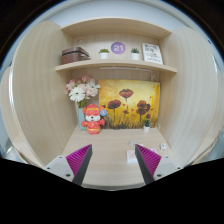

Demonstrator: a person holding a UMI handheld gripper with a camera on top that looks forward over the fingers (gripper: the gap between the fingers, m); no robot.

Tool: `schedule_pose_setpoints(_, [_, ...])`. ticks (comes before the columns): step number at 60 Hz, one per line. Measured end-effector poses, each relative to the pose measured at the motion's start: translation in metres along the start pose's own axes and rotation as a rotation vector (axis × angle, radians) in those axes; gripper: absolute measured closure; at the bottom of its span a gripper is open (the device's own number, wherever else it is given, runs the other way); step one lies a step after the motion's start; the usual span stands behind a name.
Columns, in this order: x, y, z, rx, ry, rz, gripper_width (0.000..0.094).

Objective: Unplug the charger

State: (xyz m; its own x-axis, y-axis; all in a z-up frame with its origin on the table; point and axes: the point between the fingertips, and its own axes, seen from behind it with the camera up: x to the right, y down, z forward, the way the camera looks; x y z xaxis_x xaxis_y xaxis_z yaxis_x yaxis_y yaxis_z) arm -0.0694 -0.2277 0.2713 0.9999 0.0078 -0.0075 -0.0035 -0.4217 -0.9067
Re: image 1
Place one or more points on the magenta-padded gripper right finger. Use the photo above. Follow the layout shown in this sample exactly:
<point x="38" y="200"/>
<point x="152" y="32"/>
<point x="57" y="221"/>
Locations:
<point x="166" y="166"/>

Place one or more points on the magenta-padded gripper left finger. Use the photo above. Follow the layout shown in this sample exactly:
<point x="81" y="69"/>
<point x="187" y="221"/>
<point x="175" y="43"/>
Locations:
<point x="58" y="166"/>

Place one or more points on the pastel coloured power strip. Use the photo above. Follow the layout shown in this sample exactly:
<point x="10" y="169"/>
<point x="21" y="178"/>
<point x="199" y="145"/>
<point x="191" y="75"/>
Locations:
<point x="131" y="156"/>

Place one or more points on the white plug adapter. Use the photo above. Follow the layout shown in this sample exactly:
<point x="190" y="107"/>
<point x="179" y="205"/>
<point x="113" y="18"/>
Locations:
<point x="133" y="144"/>

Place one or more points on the small plant in white pot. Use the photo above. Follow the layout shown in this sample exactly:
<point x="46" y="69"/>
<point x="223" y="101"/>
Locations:
<point x="146" y="128"/>

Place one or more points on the teal vase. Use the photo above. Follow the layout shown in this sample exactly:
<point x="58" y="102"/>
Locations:
<point x="81" y="120"/>

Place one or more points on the red plush toy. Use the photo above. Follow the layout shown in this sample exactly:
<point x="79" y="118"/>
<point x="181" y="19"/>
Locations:
<point x="94" y="123"/>

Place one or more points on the pink and white flower bouquet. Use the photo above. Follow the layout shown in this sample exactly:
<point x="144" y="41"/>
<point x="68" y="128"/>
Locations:
<point x="78" y="93"/>

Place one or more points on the yellow poppy flower painting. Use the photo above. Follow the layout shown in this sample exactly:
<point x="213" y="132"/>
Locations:
<point x="113" y="90"/>

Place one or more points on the white light bar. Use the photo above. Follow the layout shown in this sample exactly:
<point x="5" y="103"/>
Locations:
<point x="126" y="68"/>

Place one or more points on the wooden wall shelf with items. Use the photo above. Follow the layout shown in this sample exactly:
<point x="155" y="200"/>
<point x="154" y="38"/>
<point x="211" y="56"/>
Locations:
<point x="113" y="64"/>

